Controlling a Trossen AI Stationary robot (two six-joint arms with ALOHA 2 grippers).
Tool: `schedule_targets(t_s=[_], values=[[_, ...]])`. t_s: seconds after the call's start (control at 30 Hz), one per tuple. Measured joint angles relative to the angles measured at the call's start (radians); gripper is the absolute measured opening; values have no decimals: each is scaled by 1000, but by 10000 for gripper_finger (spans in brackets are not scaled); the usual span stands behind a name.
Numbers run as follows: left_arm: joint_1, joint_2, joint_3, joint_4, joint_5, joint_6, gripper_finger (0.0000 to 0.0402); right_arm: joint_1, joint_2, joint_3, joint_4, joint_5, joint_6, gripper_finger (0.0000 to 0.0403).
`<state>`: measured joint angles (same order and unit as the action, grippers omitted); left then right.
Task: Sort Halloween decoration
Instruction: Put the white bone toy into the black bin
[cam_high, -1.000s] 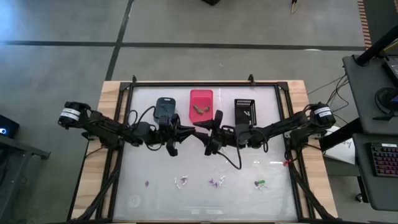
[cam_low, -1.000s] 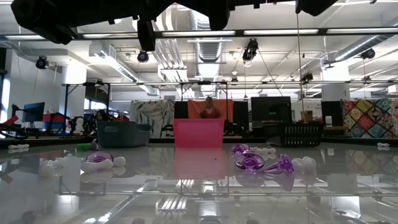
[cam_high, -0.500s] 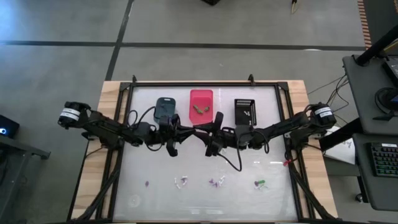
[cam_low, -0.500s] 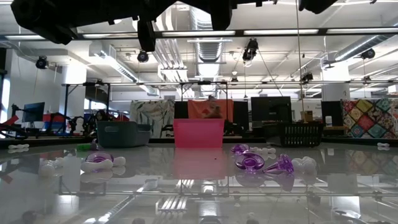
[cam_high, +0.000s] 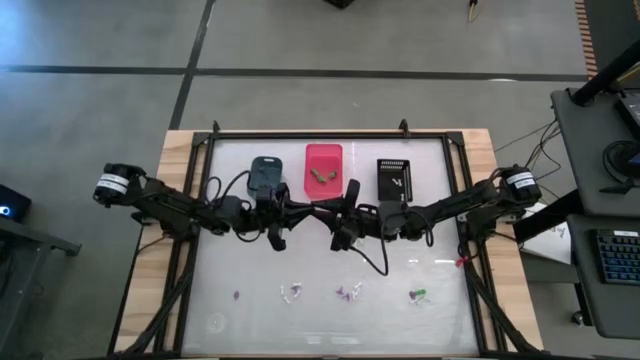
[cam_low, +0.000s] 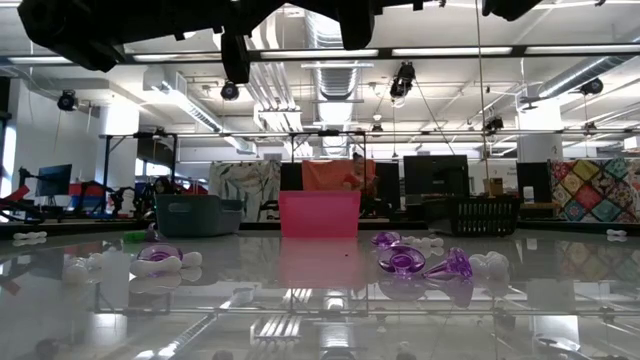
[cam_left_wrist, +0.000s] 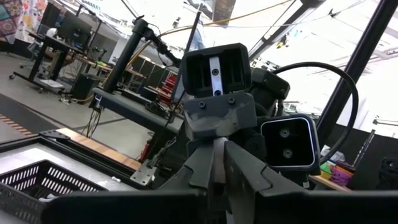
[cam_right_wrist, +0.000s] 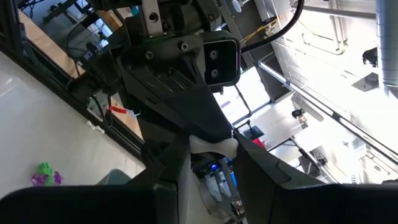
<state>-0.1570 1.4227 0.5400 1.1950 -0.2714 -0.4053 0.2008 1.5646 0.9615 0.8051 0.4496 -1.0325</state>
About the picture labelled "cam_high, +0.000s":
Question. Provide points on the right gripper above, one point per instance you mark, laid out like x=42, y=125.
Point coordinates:
x=365, y=220

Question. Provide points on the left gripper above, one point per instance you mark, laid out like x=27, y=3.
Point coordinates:
x=255, y=215

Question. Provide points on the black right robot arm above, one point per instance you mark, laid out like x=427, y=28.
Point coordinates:
x=450, y=205

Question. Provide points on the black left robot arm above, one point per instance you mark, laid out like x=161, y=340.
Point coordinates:
x=165, y=200

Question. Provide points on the dark teal plastic bin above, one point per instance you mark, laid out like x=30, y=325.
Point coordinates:
x=265, y=172

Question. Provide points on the black slotted plastic basket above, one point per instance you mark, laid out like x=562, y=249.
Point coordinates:
x=385, y=170

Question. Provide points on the pink plastic bin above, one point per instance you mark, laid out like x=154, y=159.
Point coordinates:
x=320, y=155

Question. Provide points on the light wooden table board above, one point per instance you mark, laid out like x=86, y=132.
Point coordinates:
x=172, y=150

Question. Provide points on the black floor object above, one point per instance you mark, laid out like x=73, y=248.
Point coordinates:
x=340, y=3

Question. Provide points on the grey desk with pole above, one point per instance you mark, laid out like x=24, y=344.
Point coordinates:
x=585, y=165

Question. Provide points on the black caster wheel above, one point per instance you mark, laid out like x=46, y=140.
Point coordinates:
x=578, y=317

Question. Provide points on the grey desk with keyboard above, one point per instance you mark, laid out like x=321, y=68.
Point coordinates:
x=585, y=300

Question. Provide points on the black round monitor stand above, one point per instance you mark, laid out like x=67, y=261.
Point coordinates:
x=612, y=157

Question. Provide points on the black box with blue light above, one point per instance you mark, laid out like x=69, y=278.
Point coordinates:
x=15, y=200

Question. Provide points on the black computer keyboard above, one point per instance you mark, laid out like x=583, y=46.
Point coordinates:
x=620, y=257

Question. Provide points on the grey metal side cart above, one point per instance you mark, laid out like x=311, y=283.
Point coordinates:
x=20, y=300

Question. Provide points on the black pole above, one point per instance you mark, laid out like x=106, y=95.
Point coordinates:
x=600, y=80

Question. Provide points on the computer monitor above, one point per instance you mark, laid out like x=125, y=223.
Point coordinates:
x=631, y=112

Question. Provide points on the black orange-striped floor mat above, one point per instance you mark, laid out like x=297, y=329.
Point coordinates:
x=615, y=30

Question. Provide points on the black frame clamp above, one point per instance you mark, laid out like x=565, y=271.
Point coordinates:
x=216, y=127
x=404, y=128

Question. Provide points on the slanted black post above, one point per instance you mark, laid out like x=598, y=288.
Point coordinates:
x=550, y=215

